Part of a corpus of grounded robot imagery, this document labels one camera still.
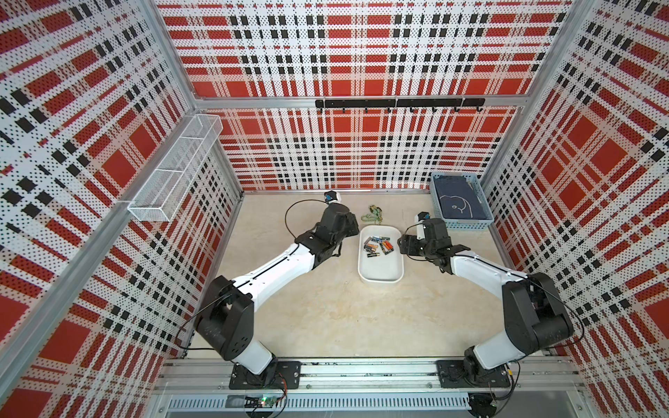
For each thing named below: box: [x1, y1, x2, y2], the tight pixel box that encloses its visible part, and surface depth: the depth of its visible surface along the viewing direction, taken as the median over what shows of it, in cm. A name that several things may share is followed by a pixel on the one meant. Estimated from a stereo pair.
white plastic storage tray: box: [357, 224, 405, 284], surface depth 101 cm
